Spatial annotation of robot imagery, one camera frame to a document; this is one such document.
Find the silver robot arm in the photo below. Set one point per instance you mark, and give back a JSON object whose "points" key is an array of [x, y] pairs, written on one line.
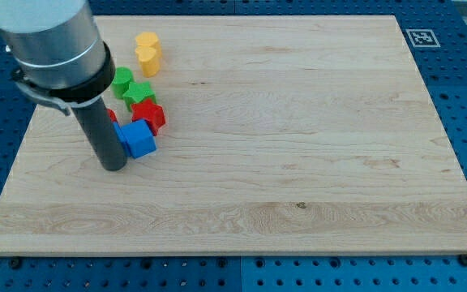
{"points": [[63, 63]]}

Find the wooden board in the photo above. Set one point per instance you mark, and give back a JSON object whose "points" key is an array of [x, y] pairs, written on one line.
{"points": [[284, 136]]}

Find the red star block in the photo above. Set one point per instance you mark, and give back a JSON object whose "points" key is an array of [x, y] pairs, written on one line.
{"points": [[153, 114]]}

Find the blue cube block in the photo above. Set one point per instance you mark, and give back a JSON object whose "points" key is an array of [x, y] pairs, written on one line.
{"points": [[139, 138]]}

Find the blue block behind pusher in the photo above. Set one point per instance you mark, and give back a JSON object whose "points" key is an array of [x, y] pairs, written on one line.
{"points": [[121, 138]]}

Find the green star block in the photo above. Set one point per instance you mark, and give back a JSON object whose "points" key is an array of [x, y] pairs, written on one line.
{"points": [[137, 93]]}

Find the yellow heart block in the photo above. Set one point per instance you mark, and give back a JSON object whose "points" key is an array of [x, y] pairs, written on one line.
{"points": [[149, 60]]}

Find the red block behind pusher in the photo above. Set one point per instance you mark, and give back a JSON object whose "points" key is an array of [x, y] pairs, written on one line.
{"points": [[112, 115]]}

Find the green cylinder block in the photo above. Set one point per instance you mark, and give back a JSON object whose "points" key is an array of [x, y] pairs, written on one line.
{"points": [[122, 78]]}

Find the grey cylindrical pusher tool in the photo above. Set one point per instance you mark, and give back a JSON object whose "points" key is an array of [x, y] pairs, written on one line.
{"points": [[94, 120]]}

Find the white fiducial marker tag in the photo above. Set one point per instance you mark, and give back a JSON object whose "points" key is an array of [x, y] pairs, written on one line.
{"points": [[422, 38]]}

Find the black board clamp bolt left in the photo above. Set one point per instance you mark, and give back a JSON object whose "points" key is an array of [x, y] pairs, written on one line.
{"points": [[15, 263]]}

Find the black board clamp bolt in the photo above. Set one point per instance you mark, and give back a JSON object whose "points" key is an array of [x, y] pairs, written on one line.
{"points": [[462, 260], [15, 263]]}

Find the black board clamp bolt right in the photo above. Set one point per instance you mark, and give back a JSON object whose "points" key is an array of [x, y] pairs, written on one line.
{"points": [[462, 260]]}

